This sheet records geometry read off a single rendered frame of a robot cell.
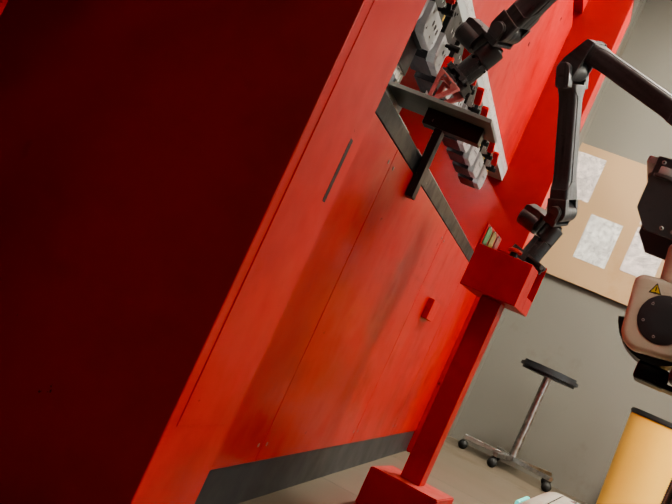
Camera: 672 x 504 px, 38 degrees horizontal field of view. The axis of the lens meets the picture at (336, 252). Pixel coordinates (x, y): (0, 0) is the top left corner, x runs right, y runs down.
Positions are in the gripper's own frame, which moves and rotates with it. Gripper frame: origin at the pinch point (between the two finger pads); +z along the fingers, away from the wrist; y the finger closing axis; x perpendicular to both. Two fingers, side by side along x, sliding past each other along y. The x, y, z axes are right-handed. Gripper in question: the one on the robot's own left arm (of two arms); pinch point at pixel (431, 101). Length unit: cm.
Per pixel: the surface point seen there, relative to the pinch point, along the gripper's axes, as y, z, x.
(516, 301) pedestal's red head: -32, 14, 47
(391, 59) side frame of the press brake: 91, 8, 22
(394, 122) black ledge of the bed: 37.8, 11.5, 11.4
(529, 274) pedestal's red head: -33, 7, 43
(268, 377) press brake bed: 44, 61, 38
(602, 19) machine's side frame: -215, -100, -52
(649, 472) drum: -331, 13, 128
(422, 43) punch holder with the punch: 2.4, -7.0, -12.1
